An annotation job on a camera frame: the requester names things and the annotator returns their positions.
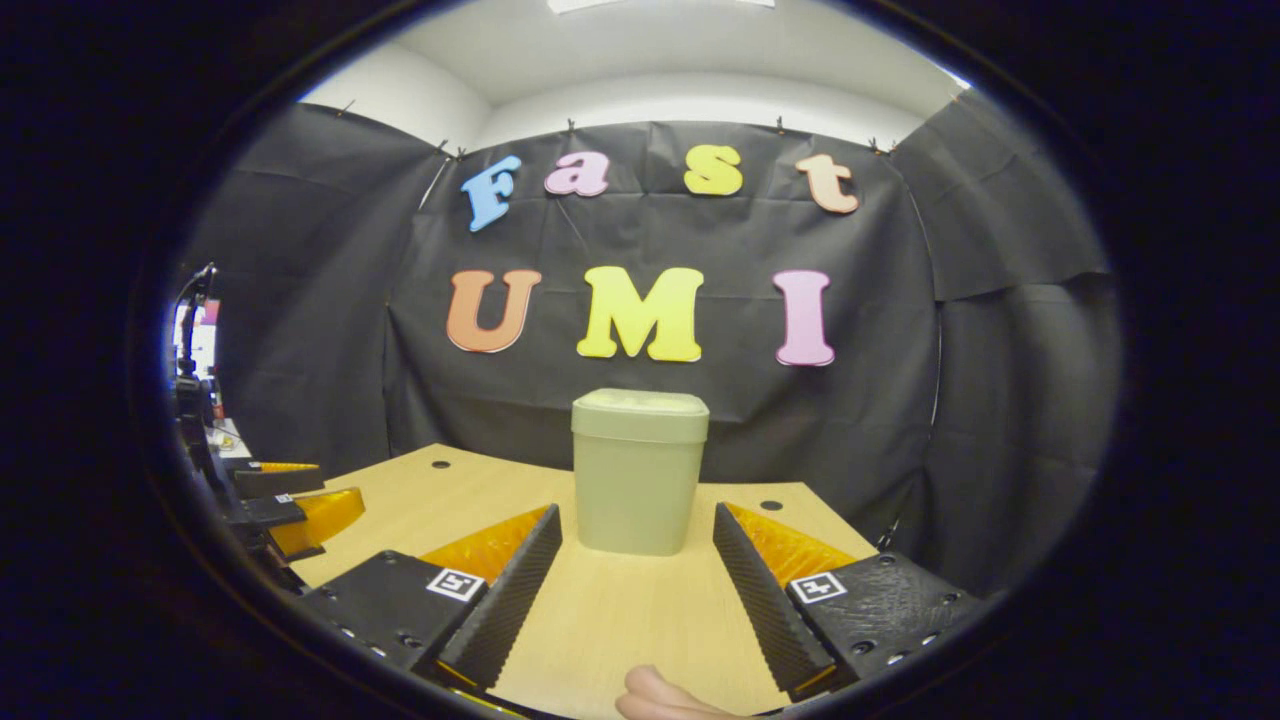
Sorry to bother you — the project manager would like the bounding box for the white side table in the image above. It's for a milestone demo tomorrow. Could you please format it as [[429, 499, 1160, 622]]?
[[205, 418, 253, 463]]

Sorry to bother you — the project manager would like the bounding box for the wooden desktop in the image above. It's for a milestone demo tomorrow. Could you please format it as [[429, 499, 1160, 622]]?
[[290, 443, 881, 720]]

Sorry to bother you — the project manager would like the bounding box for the green desktop garbage bin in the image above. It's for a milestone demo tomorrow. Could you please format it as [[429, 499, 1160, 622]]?
[[571, 388, 711, 557]]

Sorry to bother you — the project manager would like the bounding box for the white ceiling light panel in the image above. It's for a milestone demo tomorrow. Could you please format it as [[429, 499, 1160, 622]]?
[[548, 0, 776, 14]]

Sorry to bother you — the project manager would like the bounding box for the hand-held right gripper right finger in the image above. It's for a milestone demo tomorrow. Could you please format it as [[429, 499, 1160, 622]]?
[[710, 501, 1008, 703]]

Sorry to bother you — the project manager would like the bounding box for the computer monitor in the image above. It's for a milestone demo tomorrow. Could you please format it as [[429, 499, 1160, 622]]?
[[173, 298, 221, 379]]

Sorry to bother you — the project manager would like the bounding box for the black backdrop cloth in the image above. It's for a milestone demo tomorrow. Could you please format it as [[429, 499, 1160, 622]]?
[[175, 100, 1121, 601]]

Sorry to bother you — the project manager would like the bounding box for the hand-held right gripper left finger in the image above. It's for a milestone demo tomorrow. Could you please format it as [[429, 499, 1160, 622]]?
[[290, 503, 564, 695]]

